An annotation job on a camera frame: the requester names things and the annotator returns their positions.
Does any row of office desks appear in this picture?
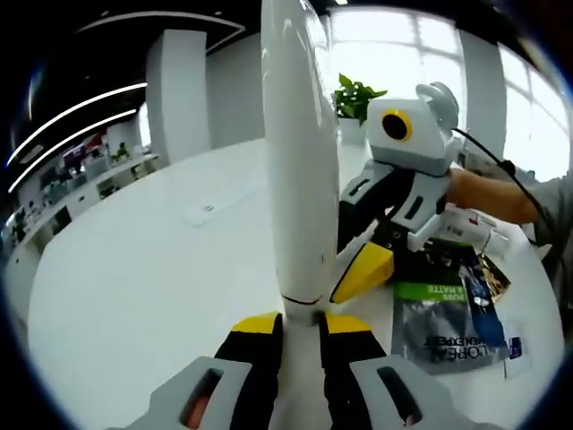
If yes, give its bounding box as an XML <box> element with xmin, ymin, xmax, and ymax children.
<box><xmin>0</xmin><ymin>151</ymin><xmax>160</xmax><ymax>252</ymax></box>

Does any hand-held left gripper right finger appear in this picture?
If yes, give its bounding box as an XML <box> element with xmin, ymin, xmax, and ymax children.
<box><xmin>318</xmin><ymin>312</ymin><xmax>484</xmax><ymax>430</ymax></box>

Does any white skincare tube red stripe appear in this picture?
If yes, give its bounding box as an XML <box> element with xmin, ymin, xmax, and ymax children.
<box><xmin>259</xmin><ymin>0</ymin><xmax>340</xmax><ymax>430</ymax></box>

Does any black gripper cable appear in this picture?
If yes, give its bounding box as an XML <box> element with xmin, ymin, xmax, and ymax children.
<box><xmin>450</xmin><ymin>127</ymin><xmax>556</xmax><ymax>247</ymax></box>

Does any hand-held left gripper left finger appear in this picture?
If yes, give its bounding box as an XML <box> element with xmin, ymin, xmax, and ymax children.
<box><xmin>105</xmin><ymin>312</ymin><xmax>286</xmax><ymax>430</ymax></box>

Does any ceiling light strip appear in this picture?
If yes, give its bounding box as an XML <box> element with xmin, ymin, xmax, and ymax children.
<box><xmin>8</xmin><ymin>109</ymin><xmax>138</xmax><ymax>194</ymax></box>
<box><xmin>6</xmin><ymin>82</ymin><xmax>148</xmax><ymax>167</ymax></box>

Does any green potted plant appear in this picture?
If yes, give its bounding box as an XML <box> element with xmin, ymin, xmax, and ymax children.
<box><xmin>333</xmin><ymin>73</ymin><xmax>389</xmax><ymax>144</ymax></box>

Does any grey skincare sachet green band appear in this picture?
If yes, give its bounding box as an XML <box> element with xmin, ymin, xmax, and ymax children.
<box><xmin>391</xmin><ymin>279</ymin><xmax>511</xmax><ymax>376</ymax></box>

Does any large bright window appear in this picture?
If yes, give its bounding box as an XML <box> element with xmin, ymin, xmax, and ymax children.
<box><xmin>326</xmin><ymin>8</ymin><xmax>573</xmax><ymax>180</ymax></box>

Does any dark blue skincare sachet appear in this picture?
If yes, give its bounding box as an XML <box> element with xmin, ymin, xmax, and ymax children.
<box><xmin>458</xmin><ymin>248</ymin><xmax>502</xmax><ymax>359</ymax></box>

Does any person's right hand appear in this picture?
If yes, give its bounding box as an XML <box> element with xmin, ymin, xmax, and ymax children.
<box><xmin>446</xmin><ymin>168</ymin><xmax>521</xmax><ymax>222</ymax></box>

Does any gold skincare sachet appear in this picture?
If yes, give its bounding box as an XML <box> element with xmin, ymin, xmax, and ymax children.
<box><xmin>477</xmin><ymin>254</ymin><xmax>512</xmax><ymax>306</ymax></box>

